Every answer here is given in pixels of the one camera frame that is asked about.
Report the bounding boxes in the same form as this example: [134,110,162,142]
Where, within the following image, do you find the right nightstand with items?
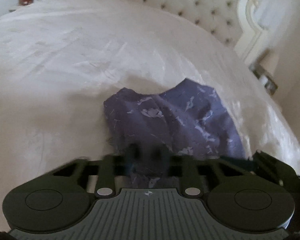
[249,63,278,96]

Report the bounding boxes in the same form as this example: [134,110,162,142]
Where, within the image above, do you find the cream tufted headboard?
[129,0,267,64]

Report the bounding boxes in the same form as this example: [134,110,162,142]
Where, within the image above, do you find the white fluffy bed cover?
[0,0,300,231]

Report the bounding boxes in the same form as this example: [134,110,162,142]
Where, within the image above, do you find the purple patterned garment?
[103,79,245,188]

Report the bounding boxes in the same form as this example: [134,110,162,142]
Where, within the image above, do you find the white left nightstand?
[8,5,23,12]

